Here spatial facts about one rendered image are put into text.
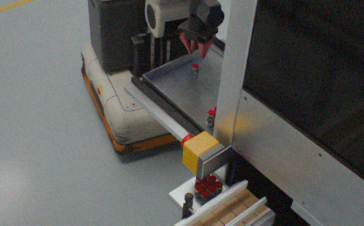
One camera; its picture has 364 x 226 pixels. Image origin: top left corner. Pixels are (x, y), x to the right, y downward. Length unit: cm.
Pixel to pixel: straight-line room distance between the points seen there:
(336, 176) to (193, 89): 68
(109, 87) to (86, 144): 32
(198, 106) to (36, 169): 121
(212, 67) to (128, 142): 88
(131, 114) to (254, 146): 126
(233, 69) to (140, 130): 134
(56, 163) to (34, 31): 111
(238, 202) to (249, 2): 49
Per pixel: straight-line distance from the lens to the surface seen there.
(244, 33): 107
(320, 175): 110
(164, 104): 153
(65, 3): 367
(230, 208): 127
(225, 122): 124
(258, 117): 115
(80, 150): 263
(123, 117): 239
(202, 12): 143
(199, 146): 125
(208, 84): 164
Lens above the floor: 194
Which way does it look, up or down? 43 degrees down
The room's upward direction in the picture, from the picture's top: 4 degrees clockwise
